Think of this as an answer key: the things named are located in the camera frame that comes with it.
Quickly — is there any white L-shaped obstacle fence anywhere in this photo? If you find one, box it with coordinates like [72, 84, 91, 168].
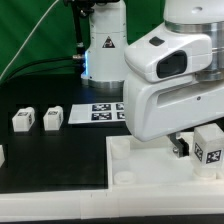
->
[0, 144, 224, 222]

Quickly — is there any white sheet with AprilTags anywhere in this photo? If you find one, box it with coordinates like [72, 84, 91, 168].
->
[68, 102, 125, 124]

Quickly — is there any white cable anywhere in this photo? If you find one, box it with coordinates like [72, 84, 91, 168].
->
[0, 0, 61, 83]

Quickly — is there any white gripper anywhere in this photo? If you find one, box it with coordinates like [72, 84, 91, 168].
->
[123, 74, 224, 158]

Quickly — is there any white square tabletop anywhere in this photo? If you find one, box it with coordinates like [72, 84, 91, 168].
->
[106, 135, 224, 189]

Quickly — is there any white block at left edge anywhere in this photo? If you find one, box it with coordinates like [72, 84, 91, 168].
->
[0, 145, 5, 168]

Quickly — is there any black cable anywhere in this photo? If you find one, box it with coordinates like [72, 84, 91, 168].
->
[0, 57, 84, 88]

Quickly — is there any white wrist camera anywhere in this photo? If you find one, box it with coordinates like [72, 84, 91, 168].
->
[125, 23, 212, 83]

